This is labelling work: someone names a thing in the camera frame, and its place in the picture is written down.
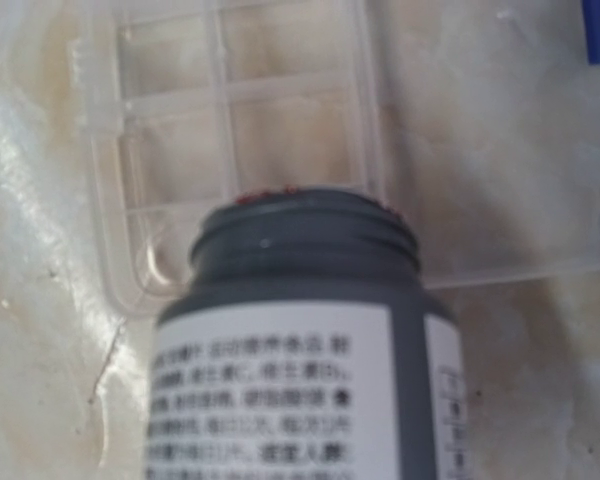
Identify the orange pill bottle grey cap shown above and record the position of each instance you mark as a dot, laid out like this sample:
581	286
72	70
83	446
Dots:
306	348

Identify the clear plastic pill organizer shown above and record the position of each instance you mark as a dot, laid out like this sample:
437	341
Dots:
478	121

